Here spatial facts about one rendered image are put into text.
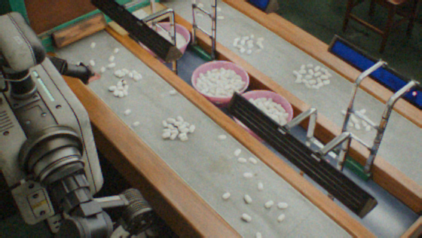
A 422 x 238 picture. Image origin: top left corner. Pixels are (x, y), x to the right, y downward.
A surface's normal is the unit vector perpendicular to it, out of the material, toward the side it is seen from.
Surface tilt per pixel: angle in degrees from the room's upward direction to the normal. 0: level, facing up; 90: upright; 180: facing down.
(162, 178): 0
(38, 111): 0
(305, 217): 0
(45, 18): 90
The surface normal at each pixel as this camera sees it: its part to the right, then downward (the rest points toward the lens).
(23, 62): 0.57, 0.58
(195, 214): 0.00, -0.71
